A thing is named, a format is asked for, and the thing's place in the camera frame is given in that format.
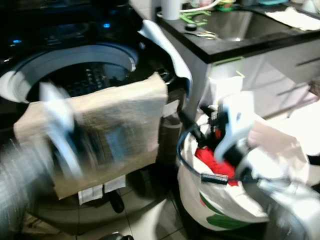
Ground green plastic item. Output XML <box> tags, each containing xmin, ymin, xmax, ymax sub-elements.
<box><xmin>180</xmin><ymin>11</ymin><xmax>212</xmax><ymax>27</ymax></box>

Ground grey cabinet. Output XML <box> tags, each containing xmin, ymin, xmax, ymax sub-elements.
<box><xmin>190</xmin><ymin>40</ymin><xmax>320</xmax><ymax>121</ymax></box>

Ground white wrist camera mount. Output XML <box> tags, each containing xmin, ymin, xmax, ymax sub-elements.
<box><xmin>39</xmin><ymin>82</ymin><xmax>85</xmax><ymax>181</ymax></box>
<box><xmin>213</xmin><ymin>91</ymin><xmax>257</xmax><ymax>164</ymax></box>

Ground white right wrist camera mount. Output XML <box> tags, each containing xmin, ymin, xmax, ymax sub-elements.
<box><xmin>213</xmin><ymin>91</ymin><xmax>257</xmax><ymax>164</ymax></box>

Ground steel sink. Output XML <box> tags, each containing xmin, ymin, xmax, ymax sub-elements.
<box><xmin>187</xmin><ymin>9</ymin><xmax>288</xmax><ymax>44</ymax></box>

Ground metal scissors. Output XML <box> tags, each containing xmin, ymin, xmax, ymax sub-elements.
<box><xmin>195</xmin><ymin>30</ymin><xmax>220</xmax><ymax>40</ymax></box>

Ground white hanging cloth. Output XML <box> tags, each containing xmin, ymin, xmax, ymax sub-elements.
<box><xmin>138</xmin><ymin>20</ymin><xmax>194</xmax><ymax>88</ymax></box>

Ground white cloth on counter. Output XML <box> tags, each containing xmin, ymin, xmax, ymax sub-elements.
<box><xmin>264</xmin><ymin>7</ymin><xmax>320</xmax><ymax>32</ymax></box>

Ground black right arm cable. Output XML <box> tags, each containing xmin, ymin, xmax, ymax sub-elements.
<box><xmin>176</xmin><ymin>125</ymin><xmax>232</xmax><ymax>186</ymax></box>

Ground white green laundry bag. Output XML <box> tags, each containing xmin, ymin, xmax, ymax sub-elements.
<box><xmin>177</xmin><ymin>100</ymin><xmax>312</xmax><ymax>232</ymax></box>

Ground red garment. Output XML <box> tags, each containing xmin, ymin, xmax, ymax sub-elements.
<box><xmin>195</xmin><ymin>146</ymin><xmax>241</xmax><ymax>187</ymax></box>

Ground white cylindrical container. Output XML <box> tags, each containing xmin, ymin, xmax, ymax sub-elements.
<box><xmin>161</xmin><ymin>0</ymin><xmax>182</xmax><ymax>21</ymax></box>

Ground white plastic bag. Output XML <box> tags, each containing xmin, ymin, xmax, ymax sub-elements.
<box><xmin>208</xmin><ymin>72</ymin><xmax>246</xmax><ymax>107</ymax></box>

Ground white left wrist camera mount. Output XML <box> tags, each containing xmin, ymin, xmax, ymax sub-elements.
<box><xmin>39</xmin><ymin>82</ymin><xmax>85</xmax><ymax>181</ymax></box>

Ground beige towel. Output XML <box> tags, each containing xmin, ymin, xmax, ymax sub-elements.
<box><xmin>13</xmin><ymin>73</ymin><xmax>169</xmax><ymax>200</ymax></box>

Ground black top-load washing machine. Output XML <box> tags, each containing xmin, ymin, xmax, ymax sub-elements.
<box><xmin>0</xmin><ymin>0</ymin><xmax>193</xmax><ymax>237</ymax></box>

